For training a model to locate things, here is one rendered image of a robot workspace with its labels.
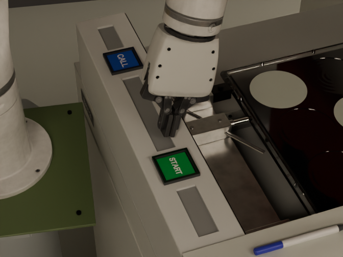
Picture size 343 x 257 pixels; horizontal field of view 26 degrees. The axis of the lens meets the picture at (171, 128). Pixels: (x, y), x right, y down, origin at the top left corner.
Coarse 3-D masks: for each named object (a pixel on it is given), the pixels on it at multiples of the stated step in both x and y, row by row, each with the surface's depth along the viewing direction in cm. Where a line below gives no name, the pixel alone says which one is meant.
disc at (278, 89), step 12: (264, 72) 134; (276, 72) 134; (288, 72) 134; (252, 84) 132; (264, 84) 132; (276, 84) 132; (288, 84) 132; (300, 84) 132; (264, 96) 129; (276, 96) 129; (288, 96) 129; (300, 96) 129
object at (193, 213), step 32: (96, 32) 133; (128, 32) 133; (96, 64) 126; (96, 96) 132; (128, 96) 120; (128, 128) 115; (128, 160) 118; (160, 192) 106; (192, 192) 106; (160, 224) 106; (192, 224) 102; (224, 224) 101; (160, 256) 111
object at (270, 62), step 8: (320, 48) 138; (328, 48) 139; (336, 48) 139; (288, 56) 137; (296, 56) 137; (304, 56) 137; (256, 64) 135; (264, 64) 135; (272, 64) 136; (232, 72) 134
